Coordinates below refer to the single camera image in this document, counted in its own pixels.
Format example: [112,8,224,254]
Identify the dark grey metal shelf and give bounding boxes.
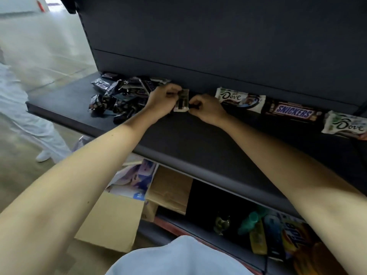
[26,0,367,275]

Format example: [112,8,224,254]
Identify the orange blue detergent bag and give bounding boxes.
[281,217,313,256]

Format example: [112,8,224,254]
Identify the person's left forearm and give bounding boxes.
[0,117,156,275]

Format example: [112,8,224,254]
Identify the person's left hand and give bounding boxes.
[145,84,184,124]

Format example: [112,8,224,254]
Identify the purple plastic basin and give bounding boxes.
[72,135,94,153]

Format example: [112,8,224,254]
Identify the orange plastic tub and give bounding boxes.
[292,241,345,275]

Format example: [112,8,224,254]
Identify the yellow plastic bottle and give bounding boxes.
[249,220,268,256]

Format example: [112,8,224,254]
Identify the person's right forearm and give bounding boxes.
[220,116,367,275]

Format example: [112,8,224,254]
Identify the Dove bar blue white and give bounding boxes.
[214,87,267,114]

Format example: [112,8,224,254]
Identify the blue printed package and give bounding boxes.
[105,158,158,201]

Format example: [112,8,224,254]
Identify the person's right hand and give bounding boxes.
[188,94,231,128]

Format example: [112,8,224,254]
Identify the cardboard box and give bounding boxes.
[74,166,160,254]

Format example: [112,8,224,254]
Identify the dark blue carton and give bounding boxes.
[263,214,286,262]

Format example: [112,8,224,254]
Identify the pile of mixed chocolate bars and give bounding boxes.
[88,72,173,125]

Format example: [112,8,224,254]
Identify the Snickers bar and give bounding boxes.
[265,99,324,124]

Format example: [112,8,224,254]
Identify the Dove bar brown hazelnut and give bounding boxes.
[321,110,367,138]

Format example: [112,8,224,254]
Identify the teal plastic bottle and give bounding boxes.
[237,211,261,236]

